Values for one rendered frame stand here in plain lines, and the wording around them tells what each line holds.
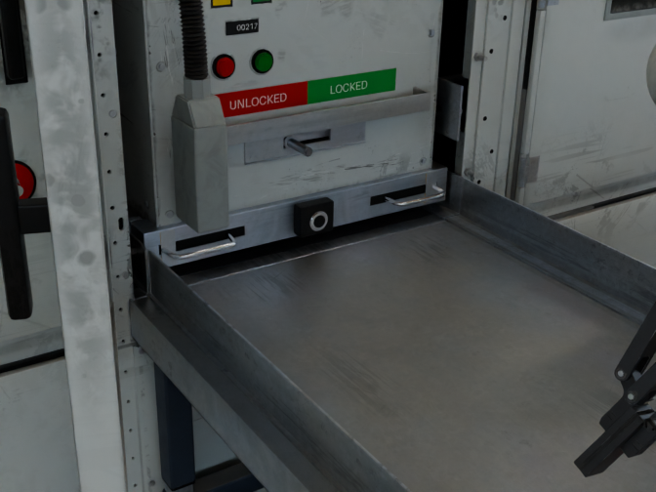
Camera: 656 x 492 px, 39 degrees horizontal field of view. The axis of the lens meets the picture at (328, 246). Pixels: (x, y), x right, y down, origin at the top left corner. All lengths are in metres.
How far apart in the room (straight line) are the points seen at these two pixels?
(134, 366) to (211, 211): 0.27
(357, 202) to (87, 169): 0.95
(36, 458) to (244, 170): 0.49
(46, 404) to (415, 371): 0.50
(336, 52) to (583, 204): 0.63
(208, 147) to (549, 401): 0.52
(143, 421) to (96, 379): 0.79
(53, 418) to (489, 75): 0.84
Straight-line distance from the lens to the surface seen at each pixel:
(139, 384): 1.37
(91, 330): 0.61
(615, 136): 1.77
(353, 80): 1.42
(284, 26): 1.34
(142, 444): 1.43
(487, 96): 1.54
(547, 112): 1.62
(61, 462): 1.37
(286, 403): 1.01
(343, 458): 0.94
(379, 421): 1.05
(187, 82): 1.19
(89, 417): 0.64
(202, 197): 1.21
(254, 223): 1.39
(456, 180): 1.57
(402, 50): 1.46
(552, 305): 1.33
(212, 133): 1.19
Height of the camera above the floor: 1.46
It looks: 25 degrees down
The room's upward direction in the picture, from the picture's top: 1 degrees clockwise
